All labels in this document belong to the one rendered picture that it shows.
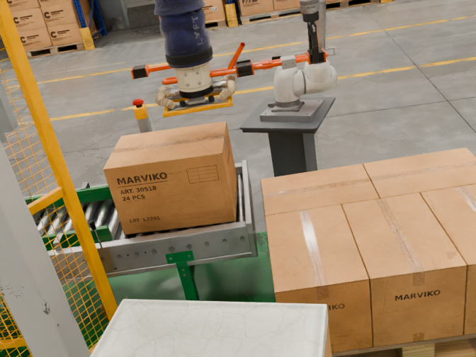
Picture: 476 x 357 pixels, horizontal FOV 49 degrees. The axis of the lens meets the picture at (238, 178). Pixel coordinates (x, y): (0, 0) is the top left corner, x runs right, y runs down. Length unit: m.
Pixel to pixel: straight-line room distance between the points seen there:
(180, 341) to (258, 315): 0.22
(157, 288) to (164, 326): 1.81
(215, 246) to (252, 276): 0.62
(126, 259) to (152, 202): 0.32
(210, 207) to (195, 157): 0.29
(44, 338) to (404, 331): 1.49
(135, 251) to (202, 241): 0.34
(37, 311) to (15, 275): 0.16
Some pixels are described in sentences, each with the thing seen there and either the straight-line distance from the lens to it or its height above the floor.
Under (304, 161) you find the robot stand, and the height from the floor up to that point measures 0.46.
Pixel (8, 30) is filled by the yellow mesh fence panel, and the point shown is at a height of 1.70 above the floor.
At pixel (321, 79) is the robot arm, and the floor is 0.95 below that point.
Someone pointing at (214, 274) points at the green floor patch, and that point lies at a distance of 3.26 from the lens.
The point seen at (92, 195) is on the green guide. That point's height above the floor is 0.60.
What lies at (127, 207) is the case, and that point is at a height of 0.72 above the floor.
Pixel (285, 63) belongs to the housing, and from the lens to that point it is 2.55.
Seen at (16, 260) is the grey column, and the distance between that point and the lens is 1.85.
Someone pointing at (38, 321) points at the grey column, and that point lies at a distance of 2.00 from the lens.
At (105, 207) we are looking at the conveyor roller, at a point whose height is 0.55.
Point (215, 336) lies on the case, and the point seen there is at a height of 1.02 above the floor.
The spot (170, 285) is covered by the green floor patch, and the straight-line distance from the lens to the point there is 3.27.
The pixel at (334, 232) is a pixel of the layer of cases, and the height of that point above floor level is 0.54.
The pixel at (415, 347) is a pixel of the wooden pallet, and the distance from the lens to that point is 2.57.
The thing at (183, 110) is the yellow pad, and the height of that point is 1.17.
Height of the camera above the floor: 2.00
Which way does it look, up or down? 28 degrees down
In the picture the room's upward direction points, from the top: 11 degrees counter-clockwise
